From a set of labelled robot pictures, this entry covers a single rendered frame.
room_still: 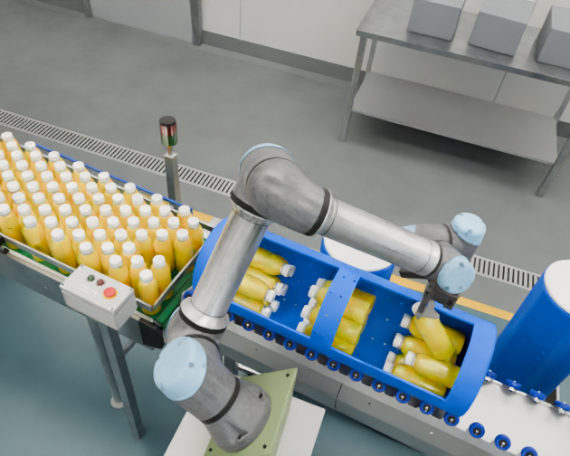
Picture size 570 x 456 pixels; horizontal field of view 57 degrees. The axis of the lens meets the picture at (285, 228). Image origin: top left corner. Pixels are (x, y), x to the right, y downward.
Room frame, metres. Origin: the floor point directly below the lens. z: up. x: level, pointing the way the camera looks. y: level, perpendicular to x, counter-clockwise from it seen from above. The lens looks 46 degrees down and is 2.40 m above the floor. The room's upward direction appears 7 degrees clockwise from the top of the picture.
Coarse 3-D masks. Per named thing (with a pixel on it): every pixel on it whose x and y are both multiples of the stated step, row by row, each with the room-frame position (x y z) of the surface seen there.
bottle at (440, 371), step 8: (416, 360) 0.80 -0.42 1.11; (424, 360) 0.80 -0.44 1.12; (432, 360) 0.80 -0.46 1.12; (440, 360) 0.80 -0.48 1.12; (416, 368) 0.78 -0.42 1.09; (424, 368) 0.78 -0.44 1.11; (432, 368) 0.78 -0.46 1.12; (440, 368) 0.78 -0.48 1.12; (448, 368) 0.78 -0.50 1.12; (456, 368) 0.78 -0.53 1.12; (424, 376) 0.77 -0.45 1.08; (432, 376) 0.76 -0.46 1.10; (440, 376) 0.76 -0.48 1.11; (448, 376) 0.76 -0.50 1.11; (456, 376) 0.76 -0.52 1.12; (440, 384) 0.75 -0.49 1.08; (448, 384) 0.74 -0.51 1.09
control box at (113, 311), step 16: (80, 272) 0.97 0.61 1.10; (96, 272) 0.98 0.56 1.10; (64, 288) 0.91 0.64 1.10; (80, 288) 0.91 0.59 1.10; (96, 288) 0.92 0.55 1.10; (128, 288) 0.93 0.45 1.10; (80, 304) 0.89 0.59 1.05; (96, 304) 0.86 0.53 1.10; (112, 304) 0.87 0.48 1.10; (128, 304) 0.90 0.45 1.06; (112, 320) 0.85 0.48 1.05
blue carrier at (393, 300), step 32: (224, 224) 1.12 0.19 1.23; (288, 256) 1.16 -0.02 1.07; (320, 256) 1.05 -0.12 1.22; (352, 288) 0.93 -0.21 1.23; (384, 288) 0.96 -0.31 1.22; (256, 320) 0.90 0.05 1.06; (288, 320) 0.98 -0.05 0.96; (320, 320) 0.85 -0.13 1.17; (384, 320) 1.00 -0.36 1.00; (448, 320) 0.97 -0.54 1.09; (480, 320) 0.89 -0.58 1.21; (320, 352) 0.83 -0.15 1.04; (384, 352) 0.91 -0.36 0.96; (480, 352) 0.77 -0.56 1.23; (480, 384) 0.70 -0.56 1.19
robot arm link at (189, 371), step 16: (192, 336) 0.59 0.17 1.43; (176, 352) 0.54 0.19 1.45; (192, 352) 0.53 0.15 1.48; (208, 352) 0.55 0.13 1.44; (160, 368) 0.51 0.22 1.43; (176, 368) 0.50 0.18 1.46; (192, 368) 0.50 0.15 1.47; (208, 368) 0.51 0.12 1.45; (224, 368) 0.54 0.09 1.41; (160, 384) 0.48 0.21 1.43; (176, 384) 0.47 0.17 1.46; (192, 384) 0.47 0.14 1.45; (208, 384) 0.48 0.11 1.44; (224, 384) 0.50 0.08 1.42; (176, 400) 0.46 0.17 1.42; (192, 400) 0.46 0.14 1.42; (208, 400) 0.46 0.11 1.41; (224, 400) 0.47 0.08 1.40; (208, 416) 0.45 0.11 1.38
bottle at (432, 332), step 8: (416, 320) 0.85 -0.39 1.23; (424, 320) 0.84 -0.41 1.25; (432, 320) 0.84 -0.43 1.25; (440, 320) 0.86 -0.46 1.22; (424, 328) 0.83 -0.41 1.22; (432, 328) 0.83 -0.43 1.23; (440, 328) 0.84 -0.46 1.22; (424, 336) 0.82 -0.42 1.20; (432, 336) 0.82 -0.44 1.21; (440, 336) 0.83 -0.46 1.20; (448, 336) 0.84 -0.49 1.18; (432, 344) 0.81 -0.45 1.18; (440, 344) 0.81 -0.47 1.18; (448, 344) 0.82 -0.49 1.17; (432, 352) 0.81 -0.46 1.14; (440, 352) 0.81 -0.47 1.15; (448, 352) 0.81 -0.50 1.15
